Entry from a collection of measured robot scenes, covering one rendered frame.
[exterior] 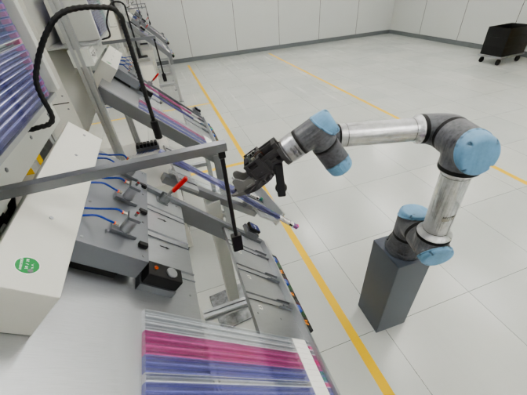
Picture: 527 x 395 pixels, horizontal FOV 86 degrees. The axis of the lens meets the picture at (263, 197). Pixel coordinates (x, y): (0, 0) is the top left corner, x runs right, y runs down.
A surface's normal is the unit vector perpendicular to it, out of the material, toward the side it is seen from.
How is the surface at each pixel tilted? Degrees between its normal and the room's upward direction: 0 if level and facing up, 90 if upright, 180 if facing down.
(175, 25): 90
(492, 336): 0
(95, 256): 90
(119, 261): 90
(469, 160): 83
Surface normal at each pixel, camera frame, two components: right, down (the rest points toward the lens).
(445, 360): -0.07, -0.79
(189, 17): 0.32, 0.56
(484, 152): 0.07, 0.49
